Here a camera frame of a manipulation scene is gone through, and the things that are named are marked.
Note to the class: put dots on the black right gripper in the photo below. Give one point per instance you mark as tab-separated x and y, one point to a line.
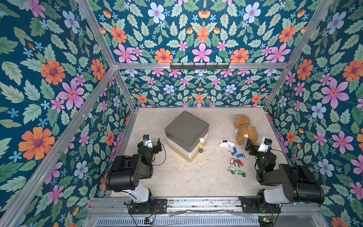
252	147

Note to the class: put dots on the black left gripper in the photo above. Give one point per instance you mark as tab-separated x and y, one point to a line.
155	150

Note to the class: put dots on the blue tag key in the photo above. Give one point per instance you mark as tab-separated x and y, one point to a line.
233	152
241	156

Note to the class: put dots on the green tag key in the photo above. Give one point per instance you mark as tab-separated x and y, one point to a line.
240	172
232	170

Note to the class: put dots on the grey top drawer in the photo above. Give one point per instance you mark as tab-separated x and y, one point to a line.
196	144

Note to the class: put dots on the yellow drawer cabinet base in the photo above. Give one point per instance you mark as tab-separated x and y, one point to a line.
184	153

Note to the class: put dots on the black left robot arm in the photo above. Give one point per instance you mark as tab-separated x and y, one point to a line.
127	171

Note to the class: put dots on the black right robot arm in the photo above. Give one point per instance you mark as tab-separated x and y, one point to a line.
290	184

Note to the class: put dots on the grey top drawer cabinet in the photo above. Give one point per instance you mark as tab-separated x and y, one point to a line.
185	129

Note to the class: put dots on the brown teddy bear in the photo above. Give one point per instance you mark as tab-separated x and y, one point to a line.
245	130

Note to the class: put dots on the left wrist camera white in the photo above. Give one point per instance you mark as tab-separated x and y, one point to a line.
147	140

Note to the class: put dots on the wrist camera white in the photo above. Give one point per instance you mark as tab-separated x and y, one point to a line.
265	145
147	140

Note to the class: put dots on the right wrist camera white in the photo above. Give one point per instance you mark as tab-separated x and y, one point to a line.
265	145

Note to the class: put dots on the aluminium frame left floor rail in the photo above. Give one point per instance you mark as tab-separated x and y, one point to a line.
127	133

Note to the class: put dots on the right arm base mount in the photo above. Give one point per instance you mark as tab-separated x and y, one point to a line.
266	201

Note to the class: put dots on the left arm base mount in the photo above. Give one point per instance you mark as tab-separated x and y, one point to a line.
143	202

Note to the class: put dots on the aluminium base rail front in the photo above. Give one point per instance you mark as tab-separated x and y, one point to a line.
203	212

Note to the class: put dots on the black wall hook rail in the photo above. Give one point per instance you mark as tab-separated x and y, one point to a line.
199	66

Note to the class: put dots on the aluminium frame left top beam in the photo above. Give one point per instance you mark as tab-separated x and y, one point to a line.
32	186

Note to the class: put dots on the aluminium frame left rear post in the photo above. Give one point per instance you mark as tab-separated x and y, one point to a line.
100	39

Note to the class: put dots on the aluminium frame post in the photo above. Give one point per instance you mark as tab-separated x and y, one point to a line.
317	17
100	39

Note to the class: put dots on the aluminium frame right rear post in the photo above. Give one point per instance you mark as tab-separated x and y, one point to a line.
317	17

